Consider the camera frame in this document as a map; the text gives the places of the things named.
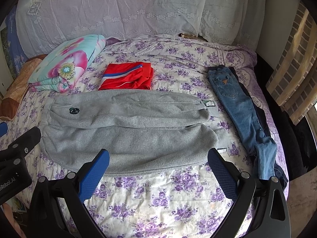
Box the dark navy garment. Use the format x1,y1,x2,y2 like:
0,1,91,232
223,67,288,190

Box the purple floral bed sheet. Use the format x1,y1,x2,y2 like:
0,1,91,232
1,36,279,237

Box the grey sweatpants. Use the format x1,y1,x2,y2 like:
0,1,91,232
39,89,226,177

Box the brown orange pillow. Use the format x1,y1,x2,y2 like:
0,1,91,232
1,54,47,121

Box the red folded sports garment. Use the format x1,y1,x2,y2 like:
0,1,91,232
98,62,154,90

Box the white lace headboard cover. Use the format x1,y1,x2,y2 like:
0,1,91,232
16,0,265,57

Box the floral folded quilt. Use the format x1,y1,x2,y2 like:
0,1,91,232
28,35,106,93

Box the blue denim jeans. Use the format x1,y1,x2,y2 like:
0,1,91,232
208,65,277,179

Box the beige checkered curtain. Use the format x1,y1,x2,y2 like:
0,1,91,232
266,2,316,125

